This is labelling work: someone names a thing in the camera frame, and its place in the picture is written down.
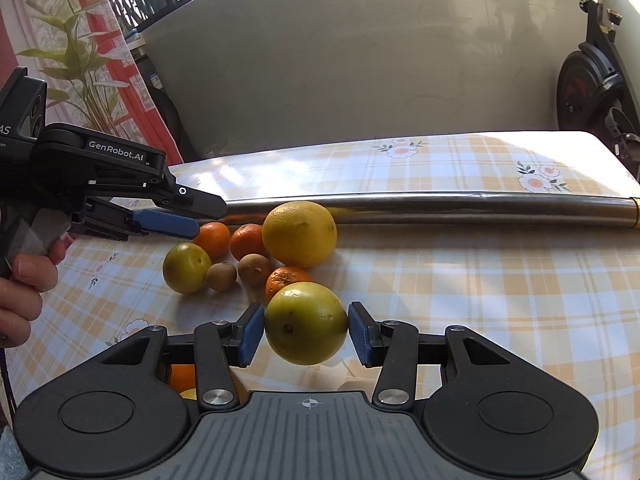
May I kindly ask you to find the printed wall tapestry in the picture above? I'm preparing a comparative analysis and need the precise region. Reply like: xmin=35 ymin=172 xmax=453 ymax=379
xmin=0 ymin=0 xmax=176 ymax=168

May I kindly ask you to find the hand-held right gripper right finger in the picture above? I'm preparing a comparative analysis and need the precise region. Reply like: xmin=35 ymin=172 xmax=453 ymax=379
xmin=348 ymin=301 xmax=501 ymax=413

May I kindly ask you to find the plaid floral tablecloth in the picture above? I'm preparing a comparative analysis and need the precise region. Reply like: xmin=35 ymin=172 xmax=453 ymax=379
xmin=0 ymin=131 xmax=640 ymax=480

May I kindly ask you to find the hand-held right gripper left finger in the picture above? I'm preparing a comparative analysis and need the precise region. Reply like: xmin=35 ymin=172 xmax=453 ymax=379
xmin=102 ymin=302 xmax=266 ymax=413

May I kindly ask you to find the orange tangerine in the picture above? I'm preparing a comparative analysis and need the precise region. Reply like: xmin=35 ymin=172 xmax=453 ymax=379
xmin=170 ymin=364 xmax=197 ymax=392
xmin=192 ymin=222 xmax=232 ymax=262
xmin=230 ymin=223 xmax=266 ymax=261
xmin=265 ymin=266 xmax=316 ymax=301

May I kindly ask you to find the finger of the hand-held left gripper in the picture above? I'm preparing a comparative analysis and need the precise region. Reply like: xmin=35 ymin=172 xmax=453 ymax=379
xmin=145 ymin=167 xmax=227 ymax=223
xmin=70 ymin=195 xmax=201 ymax=243

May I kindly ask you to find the green-yellow orange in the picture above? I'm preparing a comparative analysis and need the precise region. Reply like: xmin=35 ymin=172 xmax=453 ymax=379
xmin=162 ymin=242 xmax=212 ymax=295
xmin=264 ymin=281 xmax=349 ymax=366

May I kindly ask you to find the small brown round fruit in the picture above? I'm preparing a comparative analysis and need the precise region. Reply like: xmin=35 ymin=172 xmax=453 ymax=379
xmin=205 ymin=261 xmax=238 ymax=292
xmin=237 ymin=254 xmax=273 ymax=287

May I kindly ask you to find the black exercise bike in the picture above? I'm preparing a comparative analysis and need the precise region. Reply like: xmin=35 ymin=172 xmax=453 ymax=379
xmin=556 ymin=0 xmax=640 ymax=181

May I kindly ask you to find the black wheel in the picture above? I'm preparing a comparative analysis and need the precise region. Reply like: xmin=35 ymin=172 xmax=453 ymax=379
xmin=150 ymin=85 xmax=198 ymax=166

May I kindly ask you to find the large yellow grapefruit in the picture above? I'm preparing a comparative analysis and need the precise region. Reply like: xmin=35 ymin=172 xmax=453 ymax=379
xmin=261 ymin=200 xmax=338 ymax=269

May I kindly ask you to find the person's left hand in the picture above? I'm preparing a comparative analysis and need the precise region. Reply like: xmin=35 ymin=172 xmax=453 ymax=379
xmin=0 ymin=237 xmax=76 ymax=346

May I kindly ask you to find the silver metal tube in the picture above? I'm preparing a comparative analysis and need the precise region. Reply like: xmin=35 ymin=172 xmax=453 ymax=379
xmin=222 ymin=191 xmax=640 ymax=233

